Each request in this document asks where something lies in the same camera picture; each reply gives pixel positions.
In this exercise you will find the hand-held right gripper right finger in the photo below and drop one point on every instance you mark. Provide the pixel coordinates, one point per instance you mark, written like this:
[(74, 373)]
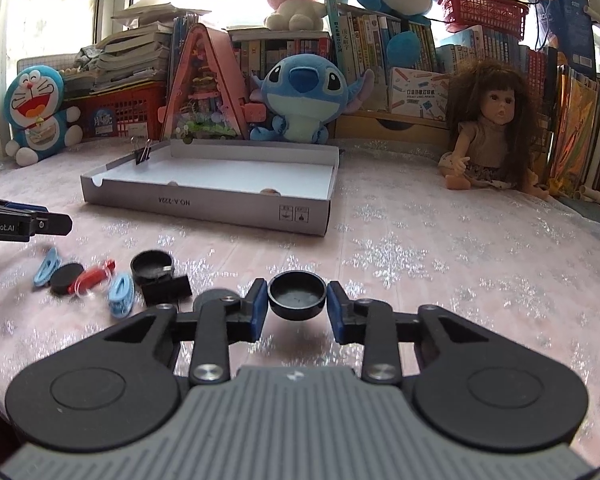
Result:
[(336, 312)]

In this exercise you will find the blue alien plush toy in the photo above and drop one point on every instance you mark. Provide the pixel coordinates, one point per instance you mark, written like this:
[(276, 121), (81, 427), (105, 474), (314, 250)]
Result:
[(300, 95)]

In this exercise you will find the black open round cap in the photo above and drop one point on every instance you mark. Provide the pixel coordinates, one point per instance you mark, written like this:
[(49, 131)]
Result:
[(147, 274)]

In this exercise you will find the light blue hair clip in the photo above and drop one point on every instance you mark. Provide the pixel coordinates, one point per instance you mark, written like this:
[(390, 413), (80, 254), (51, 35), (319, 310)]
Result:
[(46, 267), (120, 297)]

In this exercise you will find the dark blue cardboard box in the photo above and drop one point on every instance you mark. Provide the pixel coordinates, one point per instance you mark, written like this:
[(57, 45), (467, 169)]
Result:
[(572, 20)]

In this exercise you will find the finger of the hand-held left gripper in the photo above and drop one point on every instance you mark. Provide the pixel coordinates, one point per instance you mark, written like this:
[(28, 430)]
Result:
[(15, 205), (52, 223)]

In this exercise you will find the row of upright books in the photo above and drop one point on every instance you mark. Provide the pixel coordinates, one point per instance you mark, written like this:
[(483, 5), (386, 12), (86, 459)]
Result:
[(360, 40)]

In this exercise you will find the blue cat plush toy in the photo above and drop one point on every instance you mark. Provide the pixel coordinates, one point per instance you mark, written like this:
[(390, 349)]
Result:
[(37, 110)]

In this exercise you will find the red plastic mesh basket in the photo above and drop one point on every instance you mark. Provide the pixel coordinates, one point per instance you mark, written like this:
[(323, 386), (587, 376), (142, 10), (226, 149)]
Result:
[(480, 10)]

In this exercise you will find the black flat disc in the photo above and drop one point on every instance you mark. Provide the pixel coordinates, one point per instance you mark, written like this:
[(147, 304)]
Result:
[(65, 279)]

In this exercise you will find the stack of worn books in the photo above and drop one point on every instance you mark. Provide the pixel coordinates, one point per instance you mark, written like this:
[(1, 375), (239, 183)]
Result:
[(130, 55)]

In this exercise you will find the shallow white cardboard box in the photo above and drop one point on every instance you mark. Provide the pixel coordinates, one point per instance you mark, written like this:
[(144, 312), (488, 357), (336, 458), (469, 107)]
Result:
[(205, 177)]

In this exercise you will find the red basket with label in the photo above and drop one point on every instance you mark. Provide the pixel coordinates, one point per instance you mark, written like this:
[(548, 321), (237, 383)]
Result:
[(120, 110)]

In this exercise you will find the small pink box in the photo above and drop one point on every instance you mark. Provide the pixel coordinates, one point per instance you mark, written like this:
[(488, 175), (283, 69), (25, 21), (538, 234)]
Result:
[(256, 112)]

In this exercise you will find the brown-haired doll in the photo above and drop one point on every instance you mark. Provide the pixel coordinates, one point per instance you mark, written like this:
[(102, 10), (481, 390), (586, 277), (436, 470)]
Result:
[(495, 125)]

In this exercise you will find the white printer box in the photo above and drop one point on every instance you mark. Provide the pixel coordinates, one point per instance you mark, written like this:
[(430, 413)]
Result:
[(417, 92)]

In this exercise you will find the small black binder clip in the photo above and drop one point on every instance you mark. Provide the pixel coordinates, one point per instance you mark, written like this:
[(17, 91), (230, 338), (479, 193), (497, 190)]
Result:
[(142, 156)]

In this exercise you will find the black round lens cap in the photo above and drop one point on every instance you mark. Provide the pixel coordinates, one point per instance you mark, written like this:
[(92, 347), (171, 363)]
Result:
[(297, 305)]

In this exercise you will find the wooden drawer shelf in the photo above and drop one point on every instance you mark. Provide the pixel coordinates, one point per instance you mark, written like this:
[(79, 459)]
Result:
[(395, 127)]

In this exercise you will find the pink triangular miniature house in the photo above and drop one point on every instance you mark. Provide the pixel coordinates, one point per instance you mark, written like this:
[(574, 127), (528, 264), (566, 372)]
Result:
[(207, 90)]

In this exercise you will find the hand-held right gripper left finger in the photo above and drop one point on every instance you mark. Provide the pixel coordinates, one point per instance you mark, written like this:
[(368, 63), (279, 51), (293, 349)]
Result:
[(259, 310)]

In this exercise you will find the pink snowflake tablecloth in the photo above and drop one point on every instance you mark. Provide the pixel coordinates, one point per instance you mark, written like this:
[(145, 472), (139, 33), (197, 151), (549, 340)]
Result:
[(455, 260)]

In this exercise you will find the red plastic clip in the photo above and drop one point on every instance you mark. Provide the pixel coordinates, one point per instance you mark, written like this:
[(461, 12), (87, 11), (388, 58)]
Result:
[(87, 279)]

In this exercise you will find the row of thin colourful books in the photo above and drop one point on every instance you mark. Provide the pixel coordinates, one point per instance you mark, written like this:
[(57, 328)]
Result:
[(575, 125)]

